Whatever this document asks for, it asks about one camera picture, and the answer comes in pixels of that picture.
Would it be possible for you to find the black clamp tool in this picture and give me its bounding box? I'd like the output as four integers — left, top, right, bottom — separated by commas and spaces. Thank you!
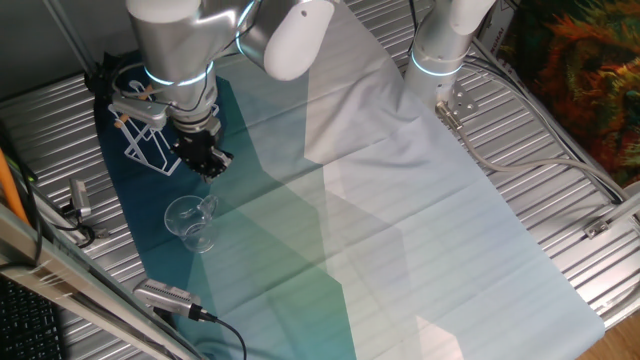
62, 202, 110, 241

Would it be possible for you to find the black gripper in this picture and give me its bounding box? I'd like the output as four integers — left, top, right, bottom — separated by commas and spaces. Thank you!
171, 127, 235, 185

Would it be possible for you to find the white wire cup rack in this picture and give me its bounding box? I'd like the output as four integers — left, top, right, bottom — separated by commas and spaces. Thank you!
107, 79, 222, 177

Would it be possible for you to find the orange green patterned fabric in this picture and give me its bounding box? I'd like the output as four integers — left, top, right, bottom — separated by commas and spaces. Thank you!
499, 0, 640, 187

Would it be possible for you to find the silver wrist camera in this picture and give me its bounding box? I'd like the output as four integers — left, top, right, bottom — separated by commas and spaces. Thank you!
110, 93, 171, 132

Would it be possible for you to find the black keyboard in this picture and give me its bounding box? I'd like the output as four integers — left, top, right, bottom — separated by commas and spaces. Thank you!
0, 277, 65, 360

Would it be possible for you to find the teal white gradient tablecloth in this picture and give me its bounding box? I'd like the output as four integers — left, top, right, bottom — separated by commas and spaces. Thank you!
94, 0, 606, 360

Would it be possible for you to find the orange tube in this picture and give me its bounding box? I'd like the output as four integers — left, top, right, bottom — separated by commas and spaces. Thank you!
0, 148, 30, 226

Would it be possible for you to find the aluminium frame rail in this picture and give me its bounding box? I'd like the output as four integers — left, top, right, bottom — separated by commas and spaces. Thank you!
0, 202, 204, 360

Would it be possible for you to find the grey metal frame pole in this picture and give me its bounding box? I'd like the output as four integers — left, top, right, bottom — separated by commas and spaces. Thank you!
42, 0, 101, 81

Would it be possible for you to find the clear plastic cup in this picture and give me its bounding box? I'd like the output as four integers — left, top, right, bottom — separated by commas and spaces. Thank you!
163, 193, 220, 254

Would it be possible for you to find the small metal table bracket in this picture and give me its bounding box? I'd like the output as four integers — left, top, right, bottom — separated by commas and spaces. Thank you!
582, 217, 615, 240

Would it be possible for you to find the cardboard box red print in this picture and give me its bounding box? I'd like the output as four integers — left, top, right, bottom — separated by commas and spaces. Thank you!
472, 0, 519, 56

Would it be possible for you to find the white metal bar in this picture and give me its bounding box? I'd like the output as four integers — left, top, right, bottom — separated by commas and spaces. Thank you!
599, 179, 640, 231

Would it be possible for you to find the black exterior camera cable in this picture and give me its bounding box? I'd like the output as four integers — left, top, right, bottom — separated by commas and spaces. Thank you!
197, 308, 249, 360

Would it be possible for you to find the silver exterior camera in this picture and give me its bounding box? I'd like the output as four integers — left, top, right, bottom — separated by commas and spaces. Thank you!
68, 178, 93, 219
132, 278, 202, 321

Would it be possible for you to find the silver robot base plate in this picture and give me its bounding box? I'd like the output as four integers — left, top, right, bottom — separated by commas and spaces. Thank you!
434, 79, 480, 117

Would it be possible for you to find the grey conduit hose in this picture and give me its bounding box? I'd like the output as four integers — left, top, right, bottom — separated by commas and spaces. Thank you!
434, 99, 631, 204

